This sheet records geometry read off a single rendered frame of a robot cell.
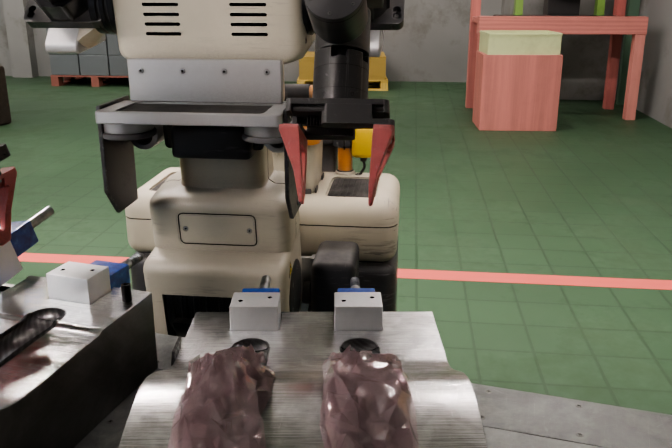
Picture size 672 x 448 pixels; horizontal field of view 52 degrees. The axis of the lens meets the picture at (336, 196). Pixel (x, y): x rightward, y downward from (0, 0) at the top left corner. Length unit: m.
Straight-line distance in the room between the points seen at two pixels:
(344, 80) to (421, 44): 8.80
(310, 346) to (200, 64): 0.46
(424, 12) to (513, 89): 3.47
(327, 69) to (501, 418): 0.38
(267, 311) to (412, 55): 8.84
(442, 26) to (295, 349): 8.87
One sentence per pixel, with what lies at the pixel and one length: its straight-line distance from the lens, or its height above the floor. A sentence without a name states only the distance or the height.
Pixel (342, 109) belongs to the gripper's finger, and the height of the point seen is 1.08.
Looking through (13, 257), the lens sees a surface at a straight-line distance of 0.82.
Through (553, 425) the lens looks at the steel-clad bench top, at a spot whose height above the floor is 0.80.
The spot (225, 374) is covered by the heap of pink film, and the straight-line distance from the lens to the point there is 0.53.
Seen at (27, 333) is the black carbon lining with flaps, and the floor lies 0.88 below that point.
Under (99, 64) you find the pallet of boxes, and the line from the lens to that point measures 9.40.
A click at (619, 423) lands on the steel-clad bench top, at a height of 0.80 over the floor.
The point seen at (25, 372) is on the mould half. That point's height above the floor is 0.88.
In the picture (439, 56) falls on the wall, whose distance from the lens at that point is 9.50.
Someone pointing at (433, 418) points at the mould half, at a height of 0.89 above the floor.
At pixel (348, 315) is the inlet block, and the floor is 0.87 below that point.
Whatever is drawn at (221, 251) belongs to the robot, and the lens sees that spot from 1.08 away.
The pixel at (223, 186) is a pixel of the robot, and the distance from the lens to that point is 1.07.
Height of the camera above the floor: 1.19
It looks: 17 degrees down
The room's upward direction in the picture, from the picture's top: straight up
